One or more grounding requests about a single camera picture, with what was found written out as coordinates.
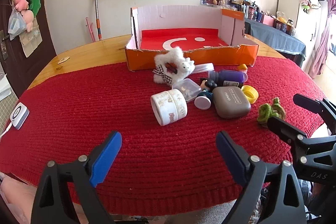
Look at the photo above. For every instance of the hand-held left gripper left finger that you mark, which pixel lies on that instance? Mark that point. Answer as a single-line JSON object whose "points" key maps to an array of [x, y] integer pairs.
{"points": [[106, 158]]}

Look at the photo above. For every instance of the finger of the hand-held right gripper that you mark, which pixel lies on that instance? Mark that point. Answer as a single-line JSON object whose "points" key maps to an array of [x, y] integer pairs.
{"points": [[308, 104], [284, 129]]}

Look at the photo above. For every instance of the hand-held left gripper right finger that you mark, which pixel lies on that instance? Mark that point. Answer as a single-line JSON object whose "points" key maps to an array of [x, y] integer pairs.
{"points": [[231, 158]]}

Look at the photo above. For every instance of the green knitted cabbage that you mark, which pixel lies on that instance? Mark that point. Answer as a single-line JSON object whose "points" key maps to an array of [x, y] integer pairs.
{"points": [[265, 113]]}

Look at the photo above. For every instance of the yellow bottle cap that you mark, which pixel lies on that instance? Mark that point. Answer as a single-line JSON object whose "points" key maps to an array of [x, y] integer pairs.
{"points": [[252, 94]]}

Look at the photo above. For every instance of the grey eyeshadow case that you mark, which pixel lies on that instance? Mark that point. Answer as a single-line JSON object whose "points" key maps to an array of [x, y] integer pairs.
{"points": [[231, 106]]}

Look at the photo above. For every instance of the dark-haired figurine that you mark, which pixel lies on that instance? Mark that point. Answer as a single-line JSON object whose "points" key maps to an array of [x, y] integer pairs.
{"points": [[207, 87]]}

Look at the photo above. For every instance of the yellow-haired figurine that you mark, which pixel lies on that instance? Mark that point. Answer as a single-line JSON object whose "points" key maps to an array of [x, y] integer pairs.
{"points": [[242, 67]]}

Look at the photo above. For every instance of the purple bottle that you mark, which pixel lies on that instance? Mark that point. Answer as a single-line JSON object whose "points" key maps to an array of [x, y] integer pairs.
{"points": [[231, 76]]}

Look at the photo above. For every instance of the white washi tape roll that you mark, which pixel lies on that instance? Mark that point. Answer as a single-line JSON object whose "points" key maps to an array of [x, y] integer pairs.
{"points": [[168, 108]]}

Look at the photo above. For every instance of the small clear plastic box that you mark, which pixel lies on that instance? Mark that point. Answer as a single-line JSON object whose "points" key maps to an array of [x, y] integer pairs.
{"points": [[187, 88]]}

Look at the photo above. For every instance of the clear plastic lid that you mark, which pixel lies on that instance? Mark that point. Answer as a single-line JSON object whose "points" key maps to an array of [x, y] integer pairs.
{"points": [[203, 67]]}

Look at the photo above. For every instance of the orange cardboard box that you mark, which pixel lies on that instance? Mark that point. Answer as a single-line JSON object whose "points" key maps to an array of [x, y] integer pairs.
{"points": [[141, 58]]}

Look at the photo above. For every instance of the white plush bunny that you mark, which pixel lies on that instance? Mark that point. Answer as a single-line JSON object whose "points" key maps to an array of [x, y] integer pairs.
{"points": [[170, 61]]}

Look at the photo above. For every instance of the red knitted blanket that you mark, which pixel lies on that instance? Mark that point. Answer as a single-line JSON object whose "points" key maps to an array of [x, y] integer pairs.
{"points": [[78, 108]]}

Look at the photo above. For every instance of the pink curtain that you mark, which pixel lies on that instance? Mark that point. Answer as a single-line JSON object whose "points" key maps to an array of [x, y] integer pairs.
{"points": [[324, 43]]}

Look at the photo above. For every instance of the dark cloth covered side table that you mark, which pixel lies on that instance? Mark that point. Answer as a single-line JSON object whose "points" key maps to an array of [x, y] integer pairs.
{"points": [[278, 40]]}

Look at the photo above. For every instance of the white grey charger pad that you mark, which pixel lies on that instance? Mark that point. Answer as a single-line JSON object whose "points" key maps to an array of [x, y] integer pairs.
{"points": [[19, 115]]}

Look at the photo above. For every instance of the pink cloth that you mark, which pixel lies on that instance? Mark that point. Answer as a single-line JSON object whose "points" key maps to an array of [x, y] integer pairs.
{"points": [[13, 197]]}

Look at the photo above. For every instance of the row of bottles and cups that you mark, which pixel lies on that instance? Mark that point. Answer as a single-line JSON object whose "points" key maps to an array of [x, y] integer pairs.
{"points": [[258, 14]]}

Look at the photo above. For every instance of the small beige tag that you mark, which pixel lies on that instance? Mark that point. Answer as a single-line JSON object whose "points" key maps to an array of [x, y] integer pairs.
{"points": [[63, 59]]}

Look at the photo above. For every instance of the pink plastic hanger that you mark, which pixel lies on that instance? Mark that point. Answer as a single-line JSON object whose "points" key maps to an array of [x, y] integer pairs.
{"points": [[91, 29]]}

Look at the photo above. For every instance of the beige hanging organizer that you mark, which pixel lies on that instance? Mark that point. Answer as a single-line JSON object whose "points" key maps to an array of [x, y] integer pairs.
{"points": [[32, 41]]}

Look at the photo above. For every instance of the silver orange mop stick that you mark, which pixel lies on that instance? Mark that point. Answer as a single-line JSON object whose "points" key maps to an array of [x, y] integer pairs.
{"points": [[97, 14]]}

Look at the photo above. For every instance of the pale pink plush toy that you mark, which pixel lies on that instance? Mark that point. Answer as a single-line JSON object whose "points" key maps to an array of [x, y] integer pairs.
{"points": [[28, 20]]}

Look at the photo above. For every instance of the clear plastic bag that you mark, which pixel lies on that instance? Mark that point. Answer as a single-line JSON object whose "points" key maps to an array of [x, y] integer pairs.
{"points": [[16, 26]]}

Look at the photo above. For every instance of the green plush toy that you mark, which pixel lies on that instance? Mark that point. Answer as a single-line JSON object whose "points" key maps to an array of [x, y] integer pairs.
{"points": [[35, 6]]}

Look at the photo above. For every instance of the pink plush toy with face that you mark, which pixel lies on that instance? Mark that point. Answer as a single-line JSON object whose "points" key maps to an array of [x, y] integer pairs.
{"points": [[21, 2]]}

